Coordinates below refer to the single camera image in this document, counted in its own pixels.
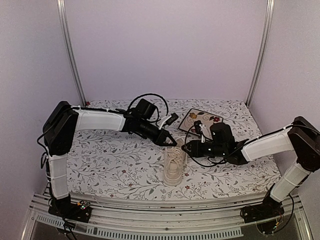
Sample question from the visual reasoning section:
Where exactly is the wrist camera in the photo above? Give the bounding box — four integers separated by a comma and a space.
158, 113, 179, 130
193, 120, 206, 143

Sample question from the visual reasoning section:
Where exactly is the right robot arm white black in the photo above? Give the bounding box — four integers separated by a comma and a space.
181, 116, 320, 218

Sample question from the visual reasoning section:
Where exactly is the white shoelace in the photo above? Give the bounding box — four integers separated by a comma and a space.
166, 136, 186, 175

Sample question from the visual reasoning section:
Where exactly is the left aluminium frame post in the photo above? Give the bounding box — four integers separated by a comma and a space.
56, 0, 87, 106

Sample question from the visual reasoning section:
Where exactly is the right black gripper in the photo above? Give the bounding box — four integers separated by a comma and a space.
181, 140, 227, 158

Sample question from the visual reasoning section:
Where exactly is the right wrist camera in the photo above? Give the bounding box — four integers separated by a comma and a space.
193, 120, 206, 143

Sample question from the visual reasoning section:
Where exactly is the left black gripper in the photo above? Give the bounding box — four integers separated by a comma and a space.
138, 119, 178, 147

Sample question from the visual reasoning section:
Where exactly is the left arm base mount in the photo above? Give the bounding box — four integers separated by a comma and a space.
48, 196, 93, 223

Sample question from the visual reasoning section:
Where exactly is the floral patterned table mat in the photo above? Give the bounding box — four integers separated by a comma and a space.
47, 98, 286, 202

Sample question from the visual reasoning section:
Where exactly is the cream lace sneaker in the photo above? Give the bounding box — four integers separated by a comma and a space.
163, 147, 187, 187

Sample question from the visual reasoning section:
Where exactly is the aluminium frame post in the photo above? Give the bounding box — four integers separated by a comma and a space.
56, 0, 87, 106
245, 0, 275, 108

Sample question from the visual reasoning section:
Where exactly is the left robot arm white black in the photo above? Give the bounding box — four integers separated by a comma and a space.
40, 99, 178, 217

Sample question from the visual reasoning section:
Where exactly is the aluminium front rail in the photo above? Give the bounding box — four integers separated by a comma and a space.
24, 194, 313, 240

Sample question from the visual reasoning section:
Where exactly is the square floral ceramic plate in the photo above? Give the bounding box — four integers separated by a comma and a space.
178, 108, 224, 137

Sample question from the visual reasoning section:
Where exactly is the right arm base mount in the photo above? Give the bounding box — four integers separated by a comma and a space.
240, 197, 285, 223

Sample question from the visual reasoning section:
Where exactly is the right aluminium frame post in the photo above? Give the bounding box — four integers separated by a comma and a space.
245, 0, 275, 108

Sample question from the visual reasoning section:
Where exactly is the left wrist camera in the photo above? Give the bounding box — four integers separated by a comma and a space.
158, 113, 179, 130

